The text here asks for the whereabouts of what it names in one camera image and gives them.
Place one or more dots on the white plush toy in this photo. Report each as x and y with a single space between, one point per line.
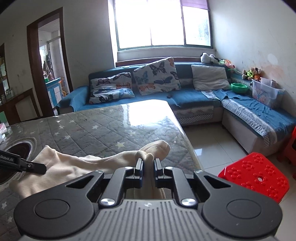
209 59

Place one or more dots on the orange green plush toy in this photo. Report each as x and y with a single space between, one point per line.
227 63

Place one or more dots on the dark wooden door frame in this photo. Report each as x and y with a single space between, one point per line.
47 56

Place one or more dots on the clear plastic storage box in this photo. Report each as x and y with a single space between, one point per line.
267 92

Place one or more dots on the blue children's cabinet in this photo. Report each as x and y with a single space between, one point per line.
54 91

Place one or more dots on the red plastic stool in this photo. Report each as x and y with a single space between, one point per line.
257 173

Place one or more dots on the plain grey cushion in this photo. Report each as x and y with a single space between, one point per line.
207 78

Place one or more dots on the green and brown plush toys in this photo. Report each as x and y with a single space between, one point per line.
253 74

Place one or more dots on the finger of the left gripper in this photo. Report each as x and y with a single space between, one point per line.
16 163

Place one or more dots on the lying butterfly pillow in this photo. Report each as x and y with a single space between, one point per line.
107 89

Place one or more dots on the green bowl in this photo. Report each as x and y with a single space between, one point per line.
239 88

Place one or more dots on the blue corner sofa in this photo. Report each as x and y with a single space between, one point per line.
255 126

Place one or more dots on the cream beige garment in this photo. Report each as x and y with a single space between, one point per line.
62 168

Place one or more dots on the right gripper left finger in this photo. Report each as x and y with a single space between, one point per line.
138 173

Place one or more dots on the upright butterfly pillow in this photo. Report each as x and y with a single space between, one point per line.
159 76

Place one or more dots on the dark wooden cabinet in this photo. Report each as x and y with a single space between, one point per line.
8 99

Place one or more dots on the pink tissue pack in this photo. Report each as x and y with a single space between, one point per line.
3 131

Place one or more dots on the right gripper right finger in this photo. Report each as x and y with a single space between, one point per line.
158 173

